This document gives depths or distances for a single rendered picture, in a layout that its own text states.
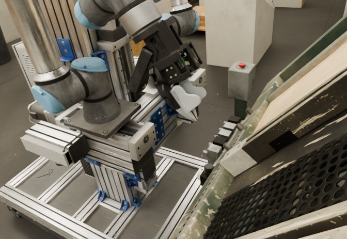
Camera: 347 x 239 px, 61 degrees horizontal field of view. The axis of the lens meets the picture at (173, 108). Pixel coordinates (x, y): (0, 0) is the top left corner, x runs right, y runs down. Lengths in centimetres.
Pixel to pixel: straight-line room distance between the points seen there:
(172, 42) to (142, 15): 7
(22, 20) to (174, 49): 54
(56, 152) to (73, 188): 93
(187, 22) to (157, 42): 93
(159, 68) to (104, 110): 59
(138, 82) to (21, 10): 47
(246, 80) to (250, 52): 197
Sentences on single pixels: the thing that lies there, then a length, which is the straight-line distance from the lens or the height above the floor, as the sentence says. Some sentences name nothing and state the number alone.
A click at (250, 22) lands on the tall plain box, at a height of 59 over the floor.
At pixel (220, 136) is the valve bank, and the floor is 75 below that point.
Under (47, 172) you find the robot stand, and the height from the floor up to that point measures 21.
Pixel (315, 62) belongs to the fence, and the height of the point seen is 112.
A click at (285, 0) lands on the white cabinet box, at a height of 12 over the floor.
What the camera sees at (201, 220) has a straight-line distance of 95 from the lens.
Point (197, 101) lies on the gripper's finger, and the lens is 58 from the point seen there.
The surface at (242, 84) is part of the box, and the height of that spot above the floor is 85.
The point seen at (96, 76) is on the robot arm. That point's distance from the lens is 107.
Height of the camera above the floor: 167
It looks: 34 degrees down
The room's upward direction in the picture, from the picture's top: 7 degrees counter-clockwise
